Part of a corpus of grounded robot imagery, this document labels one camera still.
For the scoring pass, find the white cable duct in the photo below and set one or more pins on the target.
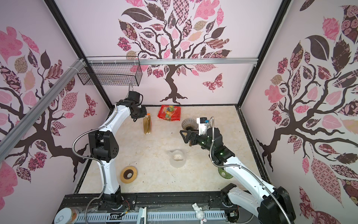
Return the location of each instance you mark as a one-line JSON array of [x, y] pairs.
[[132, 217]]

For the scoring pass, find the white toy figure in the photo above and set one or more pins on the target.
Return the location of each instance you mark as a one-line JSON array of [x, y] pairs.
[[199, 213]]

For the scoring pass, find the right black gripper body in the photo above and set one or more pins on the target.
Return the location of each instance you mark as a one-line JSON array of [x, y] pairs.
[[195, 135]]

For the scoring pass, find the aluminium bar left wall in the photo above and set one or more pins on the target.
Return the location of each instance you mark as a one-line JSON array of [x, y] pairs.
[[11, 139]]

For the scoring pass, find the frosted white glass pitcher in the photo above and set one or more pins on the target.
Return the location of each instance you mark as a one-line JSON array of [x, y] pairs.
[[177, 158]]

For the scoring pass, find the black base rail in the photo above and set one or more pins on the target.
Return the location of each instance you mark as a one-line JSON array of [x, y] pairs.
[[173, 200]]

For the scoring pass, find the aluminium bar wall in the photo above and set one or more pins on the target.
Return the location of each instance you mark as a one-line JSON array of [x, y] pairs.
[[11, 139], [240, 60]]

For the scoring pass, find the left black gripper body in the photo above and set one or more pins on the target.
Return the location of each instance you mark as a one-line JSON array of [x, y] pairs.
[[139, 112]]

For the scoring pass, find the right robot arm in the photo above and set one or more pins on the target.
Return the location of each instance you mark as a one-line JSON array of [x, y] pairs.
[[222, 157]]

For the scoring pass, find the black wire basket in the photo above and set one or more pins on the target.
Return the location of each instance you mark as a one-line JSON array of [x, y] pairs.
[[113, 71]]

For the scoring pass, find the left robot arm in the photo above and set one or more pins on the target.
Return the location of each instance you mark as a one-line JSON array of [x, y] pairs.
[[104, 146]]

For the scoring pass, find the green glass dripper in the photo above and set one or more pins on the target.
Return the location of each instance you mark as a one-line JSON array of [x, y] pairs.
[[224, 174]]

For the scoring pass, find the aluminium bar back wall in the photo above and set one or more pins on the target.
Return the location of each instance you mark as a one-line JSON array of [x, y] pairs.
[[240, 60]]

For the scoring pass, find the coffee filter paper box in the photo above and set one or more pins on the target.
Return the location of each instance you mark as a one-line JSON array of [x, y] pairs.
[[147, 124]]

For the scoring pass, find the red snack bag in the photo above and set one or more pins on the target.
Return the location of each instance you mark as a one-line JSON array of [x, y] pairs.
[[169, 113]]

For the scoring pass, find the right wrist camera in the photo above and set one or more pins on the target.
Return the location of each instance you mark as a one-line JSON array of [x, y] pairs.
[[202, 125]]

